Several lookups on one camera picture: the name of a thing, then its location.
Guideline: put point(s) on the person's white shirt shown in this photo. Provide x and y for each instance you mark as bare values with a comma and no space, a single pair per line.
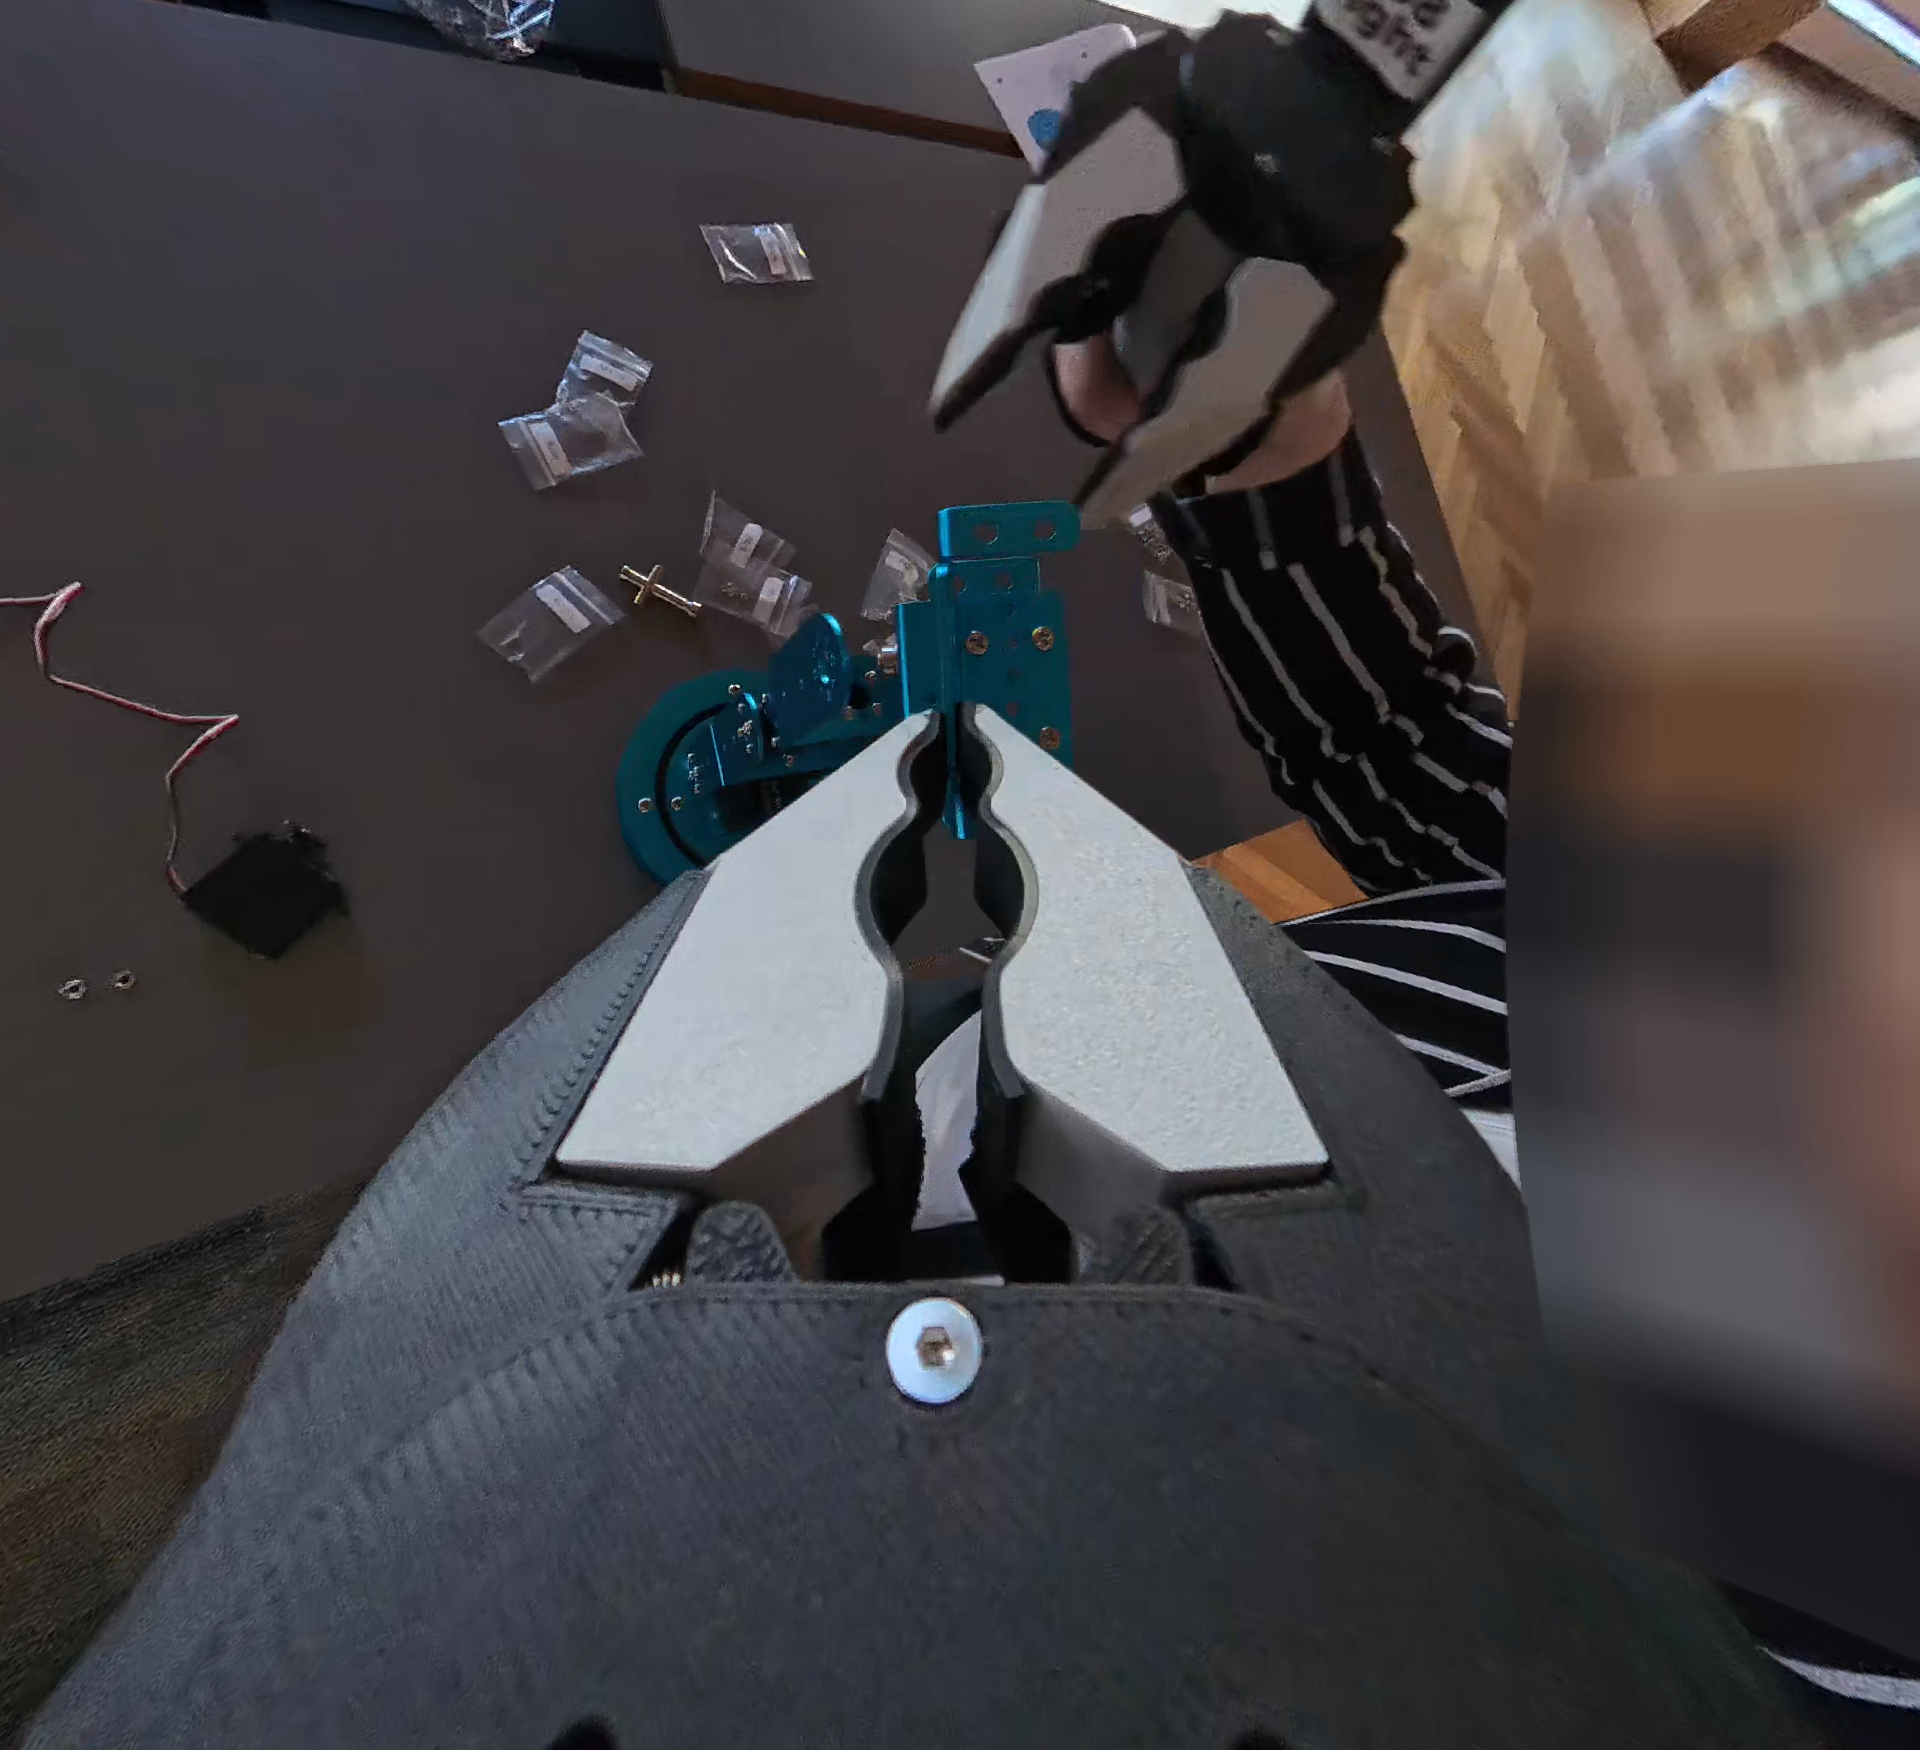
940,1150

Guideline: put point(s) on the blue metal toy robot arm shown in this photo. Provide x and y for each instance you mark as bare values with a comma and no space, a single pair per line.
990,640

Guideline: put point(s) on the printed instruction sheet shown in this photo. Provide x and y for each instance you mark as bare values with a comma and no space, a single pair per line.
1034,77

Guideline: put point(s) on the person's right forearm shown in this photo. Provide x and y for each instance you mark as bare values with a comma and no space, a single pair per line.
1349,701

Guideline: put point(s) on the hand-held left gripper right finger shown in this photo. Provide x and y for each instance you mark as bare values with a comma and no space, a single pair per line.
1153,1031

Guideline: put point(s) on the scattered clear plastic parts bags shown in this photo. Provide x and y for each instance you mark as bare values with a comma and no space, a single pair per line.
758,255

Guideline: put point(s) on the dark desk with wooden edge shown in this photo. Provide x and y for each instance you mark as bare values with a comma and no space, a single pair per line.
375,205

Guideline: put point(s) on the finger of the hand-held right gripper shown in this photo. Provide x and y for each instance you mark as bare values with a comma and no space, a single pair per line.
1080,205
1246,356

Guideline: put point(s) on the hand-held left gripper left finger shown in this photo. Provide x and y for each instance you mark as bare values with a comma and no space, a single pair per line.
720,1031

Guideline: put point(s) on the small metal T wrench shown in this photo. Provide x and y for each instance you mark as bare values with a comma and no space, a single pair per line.
661,591

